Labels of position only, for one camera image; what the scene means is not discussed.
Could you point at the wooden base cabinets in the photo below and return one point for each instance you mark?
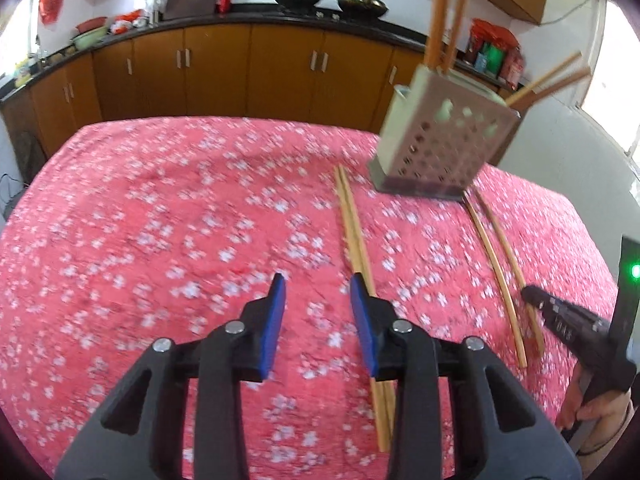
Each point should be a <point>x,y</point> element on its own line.
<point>215,70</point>

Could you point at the black kitchen countertop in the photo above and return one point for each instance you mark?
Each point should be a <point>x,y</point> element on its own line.
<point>260,14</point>

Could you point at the yellow detergent bottle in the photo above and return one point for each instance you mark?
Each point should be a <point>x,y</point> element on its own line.
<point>22,75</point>

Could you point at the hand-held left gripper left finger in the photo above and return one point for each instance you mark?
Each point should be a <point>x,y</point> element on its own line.
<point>272,325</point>

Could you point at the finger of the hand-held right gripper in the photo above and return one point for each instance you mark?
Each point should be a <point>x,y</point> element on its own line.
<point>537,300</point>

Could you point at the small blue box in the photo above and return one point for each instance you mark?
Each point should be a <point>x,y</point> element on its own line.
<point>480,62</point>

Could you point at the dark wooden cutting board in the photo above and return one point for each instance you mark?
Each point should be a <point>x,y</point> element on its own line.
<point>192,0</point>

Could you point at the green bottle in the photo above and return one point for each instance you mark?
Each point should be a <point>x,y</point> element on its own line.
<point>494,57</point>

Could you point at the window with white frame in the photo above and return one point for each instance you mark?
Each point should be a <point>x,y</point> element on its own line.
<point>615,75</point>
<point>10,45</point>

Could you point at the black gas stove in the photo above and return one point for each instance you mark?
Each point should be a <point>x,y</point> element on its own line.
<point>327,14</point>

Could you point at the red floral tablecloth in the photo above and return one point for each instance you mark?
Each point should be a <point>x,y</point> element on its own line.
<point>150,235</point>

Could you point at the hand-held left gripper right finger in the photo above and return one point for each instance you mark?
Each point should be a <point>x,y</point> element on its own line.
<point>362,325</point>

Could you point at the crumpled red plastic bag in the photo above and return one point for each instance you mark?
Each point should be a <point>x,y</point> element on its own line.
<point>492,32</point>

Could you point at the red seasoning carton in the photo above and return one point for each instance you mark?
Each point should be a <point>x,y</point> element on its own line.
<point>512,70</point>

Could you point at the red basin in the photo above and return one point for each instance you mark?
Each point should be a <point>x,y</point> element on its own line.
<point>91,24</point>

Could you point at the clear glass container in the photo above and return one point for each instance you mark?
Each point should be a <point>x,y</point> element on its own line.
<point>156,7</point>

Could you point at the red and white plastic bag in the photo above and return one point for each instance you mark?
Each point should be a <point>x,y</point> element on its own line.
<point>129,21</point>

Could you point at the person's right hand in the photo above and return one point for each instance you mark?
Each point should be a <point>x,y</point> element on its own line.
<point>605,407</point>

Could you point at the perforated green chopstick holder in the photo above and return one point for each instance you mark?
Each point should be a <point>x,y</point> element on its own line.
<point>440,150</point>

